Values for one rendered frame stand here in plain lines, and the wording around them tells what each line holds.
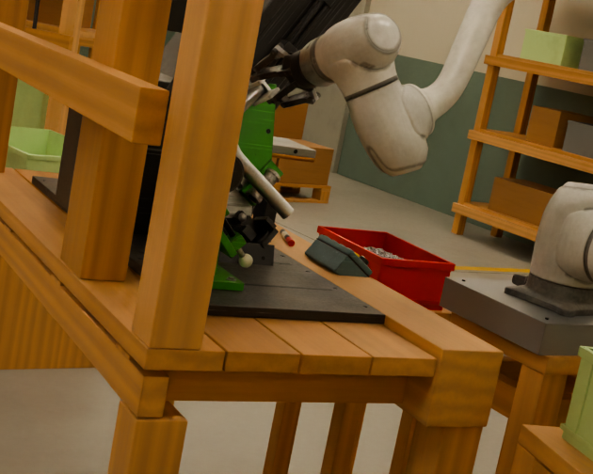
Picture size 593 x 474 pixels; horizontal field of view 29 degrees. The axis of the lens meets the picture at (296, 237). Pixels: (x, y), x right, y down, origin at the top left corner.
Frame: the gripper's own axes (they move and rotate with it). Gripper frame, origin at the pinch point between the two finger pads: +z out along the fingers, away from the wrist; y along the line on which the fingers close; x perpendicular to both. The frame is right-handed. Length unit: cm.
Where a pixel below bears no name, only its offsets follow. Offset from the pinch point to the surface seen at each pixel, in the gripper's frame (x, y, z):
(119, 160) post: 34.0, 8.9, -0.1
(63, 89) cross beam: 29.7, 24.4, 7.7
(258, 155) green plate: -1.2, -13.7, 18.4
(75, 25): -113, 24, 254
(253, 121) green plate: -5.2, -7.5, 17.6
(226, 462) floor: 7, -106, 137
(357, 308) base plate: 20.2, -42.0, -10.6
